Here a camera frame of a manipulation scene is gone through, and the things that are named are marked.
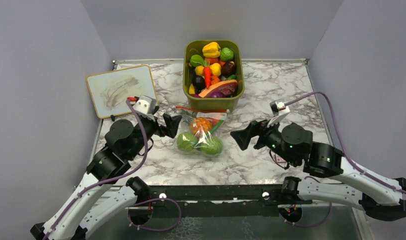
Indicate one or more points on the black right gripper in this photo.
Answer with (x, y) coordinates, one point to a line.
(255, 127)

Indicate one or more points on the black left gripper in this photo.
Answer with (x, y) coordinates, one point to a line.
(172, 123)

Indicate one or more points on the orange spiky pineapple toy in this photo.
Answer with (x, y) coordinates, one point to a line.
(203, 122)

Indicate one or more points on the clear zip bag orange zipper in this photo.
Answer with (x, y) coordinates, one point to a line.
(201, 137)

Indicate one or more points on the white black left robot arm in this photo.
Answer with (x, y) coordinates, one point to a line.
(79, 217)

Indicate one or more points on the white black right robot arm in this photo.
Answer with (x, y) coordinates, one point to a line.
(380, 197)

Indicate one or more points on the small red white card box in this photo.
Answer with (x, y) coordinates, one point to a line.
(278, 159)

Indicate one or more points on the purple eggplant toy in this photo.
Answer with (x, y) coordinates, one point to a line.
(216, 94)

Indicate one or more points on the yellow lemon toy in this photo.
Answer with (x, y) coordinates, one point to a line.
(215, 69)
(199, 70)

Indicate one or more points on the orange carrot toy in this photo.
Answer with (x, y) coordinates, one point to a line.
(207, 76)

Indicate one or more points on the green pepper toy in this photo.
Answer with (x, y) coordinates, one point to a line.
(196, 60)

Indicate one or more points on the dark red plum toy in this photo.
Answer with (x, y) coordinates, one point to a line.
(228, 69)

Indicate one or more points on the green plastic bin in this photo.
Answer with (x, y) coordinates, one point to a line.
(212, 104)

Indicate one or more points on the yellow bell pepper toy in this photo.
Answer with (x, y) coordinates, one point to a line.
(211, 50)

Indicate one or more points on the green broccoli toy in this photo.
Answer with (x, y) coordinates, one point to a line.
(226, 54)

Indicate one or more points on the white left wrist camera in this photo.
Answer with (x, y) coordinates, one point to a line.
(145, 106)

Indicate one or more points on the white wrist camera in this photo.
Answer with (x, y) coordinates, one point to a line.
(280, 110)
(145, 106)

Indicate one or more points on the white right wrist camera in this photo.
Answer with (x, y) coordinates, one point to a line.
(280, 110)

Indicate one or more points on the black metal base rail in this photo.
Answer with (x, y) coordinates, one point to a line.
(206, 201)

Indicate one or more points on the small whiteboard with wooden frame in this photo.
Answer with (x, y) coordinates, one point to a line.
(110, 90)

